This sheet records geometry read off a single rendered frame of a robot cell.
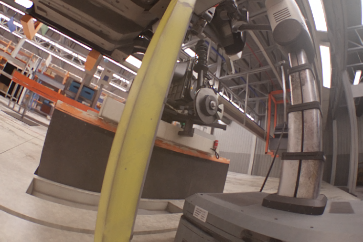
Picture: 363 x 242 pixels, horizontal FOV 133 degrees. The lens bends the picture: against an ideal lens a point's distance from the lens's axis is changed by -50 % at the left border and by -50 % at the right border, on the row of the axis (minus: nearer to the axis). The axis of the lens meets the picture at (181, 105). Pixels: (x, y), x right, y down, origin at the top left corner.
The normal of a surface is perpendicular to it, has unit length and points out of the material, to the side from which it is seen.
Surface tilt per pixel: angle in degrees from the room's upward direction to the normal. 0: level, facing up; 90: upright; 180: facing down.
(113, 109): 90
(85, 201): 90
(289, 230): 45
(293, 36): 90
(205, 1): 180
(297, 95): 90
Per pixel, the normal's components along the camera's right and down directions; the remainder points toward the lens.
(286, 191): -0.81, -0.37
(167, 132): 0.66, -0.10
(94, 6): 0.57, 0.21
